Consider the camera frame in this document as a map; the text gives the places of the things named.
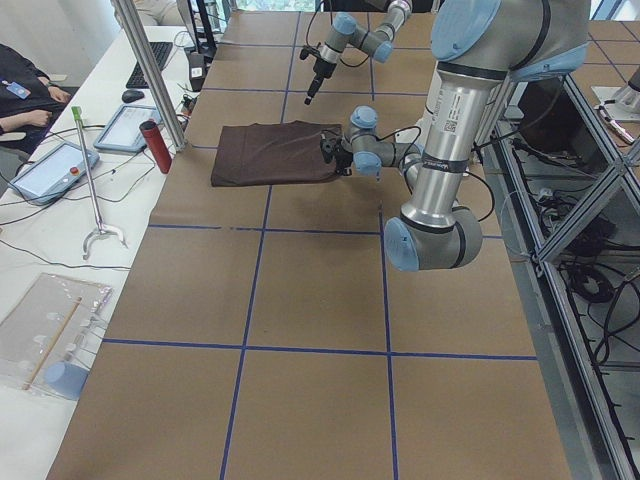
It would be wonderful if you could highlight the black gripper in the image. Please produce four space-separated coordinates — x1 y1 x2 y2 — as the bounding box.
304 57 334 105
331 142 353 176

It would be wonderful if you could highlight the brown t-shirt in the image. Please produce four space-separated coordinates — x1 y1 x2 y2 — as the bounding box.
211 120 342 187

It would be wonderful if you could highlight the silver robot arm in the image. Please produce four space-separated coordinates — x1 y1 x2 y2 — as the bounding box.
299 0 413 105
342 1 590 271

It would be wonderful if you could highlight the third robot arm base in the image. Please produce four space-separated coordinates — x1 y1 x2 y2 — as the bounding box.
592 69 639 123

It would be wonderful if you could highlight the black box with label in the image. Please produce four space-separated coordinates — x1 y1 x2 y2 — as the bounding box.
187 52 207 92

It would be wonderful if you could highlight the black keyboard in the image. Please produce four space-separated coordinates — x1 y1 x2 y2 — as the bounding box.
125 41 174 90

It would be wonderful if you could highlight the red water bottle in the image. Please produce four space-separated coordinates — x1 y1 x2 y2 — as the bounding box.
139 119 172 174

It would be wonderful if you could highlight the black computer mouse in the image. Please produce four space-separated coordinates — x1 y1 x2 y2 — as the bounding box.
121 89 145 104

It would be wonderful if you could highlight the brown paper table cover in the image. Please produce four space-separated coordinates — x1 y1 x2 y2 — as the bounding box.
49 13 570 479

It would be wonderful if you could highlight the far teach pendant tablet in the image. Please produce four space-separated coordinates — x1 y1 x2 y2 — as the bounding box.
93 103 161 154

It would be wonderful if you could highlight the teach pendant tablet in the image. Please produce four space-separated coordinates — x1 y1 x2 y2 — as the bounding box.
9 142 86 205
93 103 161 154

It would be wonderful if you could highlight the metal reacher grabber tool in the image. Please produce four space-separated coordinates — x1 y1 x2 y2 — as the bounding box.
71 106 127 260

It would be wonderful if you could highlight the near teach pendant tablet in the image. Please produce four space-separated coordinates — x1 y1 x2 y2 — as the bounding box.
9 142 86 205

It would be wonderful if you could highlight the person in black jacket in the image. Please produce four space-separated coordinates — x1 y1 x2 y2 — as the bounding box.
0 44 72 154

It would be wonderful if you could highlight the wooden stick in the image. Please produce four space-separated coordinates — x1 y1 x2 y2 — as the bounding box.
21 297 82 390

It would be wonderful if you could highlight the clear plastic bag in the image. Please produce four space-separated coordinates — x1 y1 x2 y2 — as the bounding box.
1 273 112 399

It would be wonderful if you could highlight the light blue cap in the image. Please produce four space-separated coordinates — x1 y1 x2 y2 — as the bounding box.
44 361 89 400

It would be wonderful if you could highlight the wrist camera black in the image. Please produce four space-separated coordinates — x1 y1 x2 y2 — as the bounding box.
320 133 341 164
299 43 321 60

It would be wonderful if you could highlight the aluminium frame post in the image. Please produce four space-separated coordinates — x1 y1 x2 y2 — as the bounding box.
113 0 186 152

